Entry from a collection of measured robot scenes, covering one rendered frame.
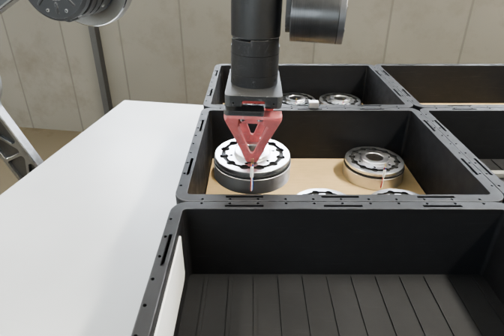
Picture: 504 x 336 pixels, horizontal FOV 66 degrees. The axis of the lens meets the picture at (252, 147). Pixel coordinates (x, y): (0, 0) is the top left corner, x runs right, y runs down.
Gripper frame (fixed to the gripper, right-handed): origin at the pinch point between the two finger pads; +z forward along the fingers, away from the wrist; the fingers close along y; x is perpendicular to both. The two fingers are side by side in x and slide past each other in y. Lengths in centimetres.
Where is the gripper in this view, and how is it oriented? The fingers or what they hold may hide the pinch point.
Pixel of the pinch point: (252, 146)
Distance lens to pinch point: 51.9
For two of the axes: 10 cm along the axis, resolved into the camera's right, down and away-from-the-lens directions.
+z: -0.3, 8.8, 4.7
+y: 0.1, -4.7, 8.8
